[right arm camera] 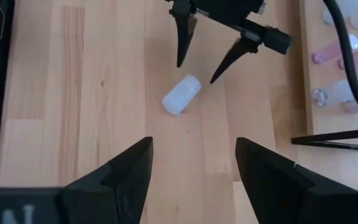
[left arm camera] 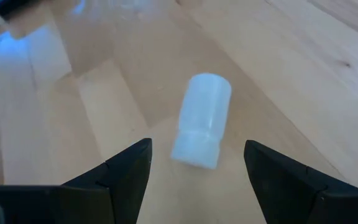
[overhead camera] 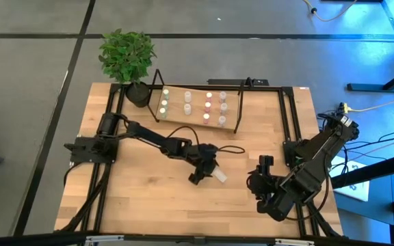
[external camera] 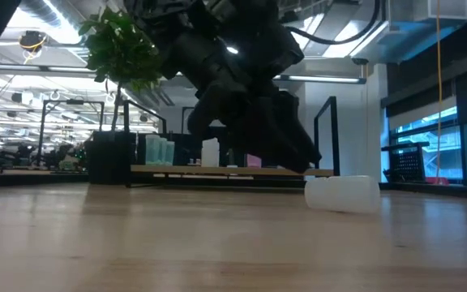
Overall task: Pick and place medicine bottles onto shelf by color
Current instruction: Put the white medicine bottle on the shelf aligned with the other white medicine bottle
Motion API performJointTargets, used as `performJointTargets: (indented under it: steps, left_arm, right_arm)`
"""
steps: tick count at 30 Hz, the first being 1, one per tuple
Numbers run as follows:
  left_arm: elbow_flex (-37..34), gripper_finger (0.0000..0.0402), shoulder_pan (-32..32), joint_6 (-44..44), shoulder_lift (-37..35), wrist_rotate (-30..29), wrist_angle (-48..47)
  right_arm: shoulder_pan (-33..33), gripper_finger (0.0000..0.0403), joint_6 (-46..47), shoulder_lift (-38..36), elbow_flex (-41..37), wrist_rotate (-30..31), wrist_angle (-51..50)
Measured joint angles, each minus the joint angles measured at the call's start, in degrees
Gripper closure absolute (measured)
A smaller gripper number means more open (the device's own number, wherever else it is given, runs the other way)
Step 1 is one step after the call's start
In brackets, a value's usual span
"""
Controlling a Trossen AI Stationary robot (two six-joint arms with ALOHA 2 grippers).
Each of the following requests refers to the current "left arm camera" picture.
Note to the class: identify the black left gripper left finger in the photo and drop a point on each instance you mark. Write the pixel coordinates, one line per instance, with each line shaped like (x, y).
(98, 202)

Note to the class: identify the white medicine bottle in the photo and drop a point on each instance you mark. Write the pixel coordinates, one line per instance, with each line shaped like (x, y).
(205, 118)

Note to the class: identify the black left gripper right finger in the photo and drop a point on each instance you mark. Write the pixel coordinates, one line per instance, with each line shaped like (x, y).
(291, 199)

